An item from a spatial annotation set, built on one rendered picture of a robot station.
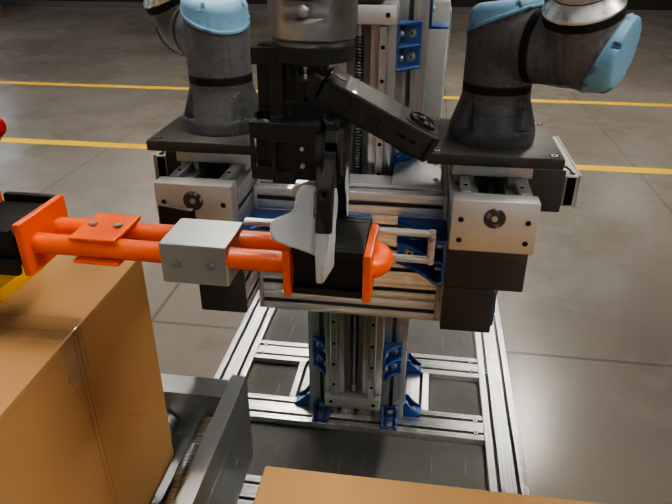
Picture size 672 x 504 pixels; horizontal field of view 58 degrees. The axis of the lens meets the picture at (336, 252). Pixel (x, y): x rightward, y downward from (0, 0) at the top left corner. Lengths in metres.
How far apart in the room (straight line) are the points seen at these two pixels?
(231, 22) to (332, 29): 0.61
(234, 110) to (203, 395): 0.53
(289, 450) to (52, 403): 0.94
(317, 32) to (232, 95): 0.63
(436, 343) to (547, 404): 0.43
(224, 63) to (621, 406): 1.67
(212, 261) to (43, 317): 0.28
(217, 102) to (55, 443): 0.63
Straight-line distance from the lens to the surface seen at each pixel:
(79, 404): 0.82
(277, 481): 1.10
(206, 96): 1.14
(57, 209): 0.73
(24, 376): 0.73
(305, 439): 1.64
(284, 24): 0.52
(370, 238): 0.59
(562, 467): 1.97
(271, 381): 1.82
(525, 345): 2.40
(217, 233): 0.63
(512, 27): 1.05
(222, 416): 1.13
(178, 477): 1.13
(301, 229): 0.55
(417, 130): 0.54
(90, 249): 0.66
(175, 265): 0.62
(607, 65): 0.99
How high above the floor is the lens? 1.36
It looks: 28 degrees down
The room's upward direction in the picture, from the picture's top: straight up
